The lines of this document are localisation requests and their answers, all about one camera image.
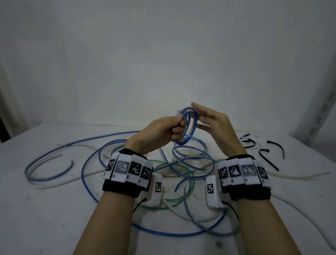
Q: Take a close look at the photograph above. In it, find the person's left hand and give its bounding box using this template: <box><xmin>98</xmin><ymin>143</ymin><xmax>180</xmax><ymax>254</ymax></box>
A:
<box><xmin>124</xmin><ymin>114</ymin><xmax>189</xmax><ymax>158</ymax></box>

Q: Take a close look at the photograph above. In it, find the person's right hand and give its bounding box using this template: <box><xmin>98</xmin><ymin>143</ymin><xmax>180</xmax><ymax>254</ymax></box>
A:
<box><xmin>190</xmin><ymin>102</ymin><xmax>248</xmax><ymax>159</ymax></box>

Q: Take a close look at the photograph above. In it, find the blue tube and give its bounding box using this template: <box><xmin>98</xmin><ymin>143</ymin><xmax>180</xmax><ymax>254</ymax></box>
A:
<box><xmin>172</xmin><ymin>106</ymin><xmax>199</xmax><ymax>145</ymax></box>

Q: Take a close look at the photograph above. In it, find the green tube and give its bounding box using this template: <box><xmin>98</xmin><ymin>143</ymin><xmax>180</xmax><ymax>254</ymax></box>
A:
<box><xmin>136</xmin><ymin>159</ymin><xmax>196</xmax><ymax>211</ymax></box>

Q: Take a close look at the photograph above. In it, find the white tube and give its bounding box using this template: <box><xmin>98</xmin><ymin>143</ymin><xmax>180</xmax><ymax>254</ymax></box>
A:
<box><xmin>34</xmin><ymin>143</ymin><xmax>336</xmax><ymax>250</ymax></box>

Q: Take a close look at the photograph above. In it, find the person's right forearm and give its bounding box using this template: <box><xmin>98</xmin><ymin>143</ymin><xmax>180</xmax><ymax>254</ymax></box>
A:
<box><xmin>235</xmin><ymin>197</ymin><xmax>302</xmax><ymax>255</ymax></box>

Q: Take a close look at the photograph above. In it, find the right black marker wristband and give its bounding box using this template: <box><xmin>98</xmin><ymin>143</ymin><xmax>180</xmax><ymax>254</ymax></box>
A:
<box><xmin>217</xmin><ymin>154</ymin><xmax>272</xmax><ymax>201</ymax></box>

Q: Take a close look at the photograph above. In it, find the black marker wristband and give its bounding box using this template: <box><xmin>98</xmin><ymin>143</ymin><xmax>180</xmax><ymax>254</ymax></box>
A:
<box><xmin>102</xmin><ymin>148</ymin><xmax>154</xmax><ymax>199</ymax></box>
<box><xmin>217</xmin><ymin>154</ymin><xmax>272</xmax><ymax>201</ymax></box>

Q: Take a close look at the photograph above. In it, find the left black marker wristband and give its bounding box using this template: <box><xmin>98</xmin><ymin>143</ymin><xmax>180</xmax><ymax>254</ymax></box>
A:
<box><xmin>102</xmin><ymin>148</ymin><xmax>154</xmax><ymax>199</ymax></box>

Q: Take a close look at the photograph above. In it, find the white perforated shelf upright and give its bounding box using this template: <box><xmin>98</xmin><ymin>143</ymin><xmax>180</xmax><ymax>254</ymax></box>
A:
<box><xmin>291</xmin><ymin>76</ymin><xmax>336</xmax><ymax>145</ymax></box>

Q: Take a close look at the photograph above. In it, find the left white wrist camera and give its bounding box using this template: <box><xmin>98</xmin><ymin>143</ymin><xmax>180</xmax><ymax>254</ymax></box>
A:
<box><xmin>140</xmin><ymin>173</ymin><xmax>164</xmax><ymax>207</ymax></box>

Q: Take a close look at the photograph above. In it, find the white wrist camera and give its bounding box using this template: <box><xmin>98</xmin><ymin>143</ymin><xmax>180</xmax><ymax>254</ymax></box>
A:
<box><xmin>205</xmin><ymin>175</ymin><xmax>229</xmax><ymax>210</ymax></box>
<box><xmin>140</xmin><ymin>173</ymin><xmax>164</xmax><ymax>207</ymax></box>

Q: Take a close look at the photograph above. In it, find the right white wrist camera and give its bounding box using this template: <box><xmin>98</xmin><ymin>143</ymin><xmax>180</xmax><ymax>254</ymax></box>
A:
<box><xmin>205</xmin><ymin>175</ymin><xmax>229</xmax><ymax>210</ymax></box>

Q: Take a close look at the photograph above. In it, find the left black camera cord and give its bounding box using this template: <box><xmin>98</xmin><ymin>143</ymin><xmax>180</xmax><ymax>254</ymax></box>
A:
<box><xmin>132</xmin><ymin>197</ymin><xmax>147</xmax><ymax>214</ymax></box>

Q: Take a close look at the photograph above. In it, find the black camera cord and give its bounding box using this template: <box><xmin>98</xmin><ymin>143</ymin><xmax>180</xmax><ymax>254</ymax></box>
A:
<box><xmin>222</xmin><ymin>200</ymin><xmax>240</xmax><ymax>222</ymax></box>
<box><xmin>132</xmin><ymin>197</ymin><xmax>147</xmax><ymax>214</ymax></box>

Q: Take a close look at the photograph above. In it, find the right black camera cord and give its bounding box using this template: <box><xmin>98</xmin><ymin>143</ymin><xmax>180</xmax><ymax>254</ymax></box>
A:
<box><xmin>222</xmin><ymin>200</ymin><xmax>240</xmax><ymax>222</ymax></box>

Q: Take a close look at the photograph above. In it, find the black metal frame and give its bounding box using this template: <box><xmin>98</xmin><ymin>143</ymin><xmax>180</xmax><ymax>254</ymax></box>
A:
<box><xmin>0</xmin><ymin>115</ymin><xmax>11</xmax><ymax>144</ymax></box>

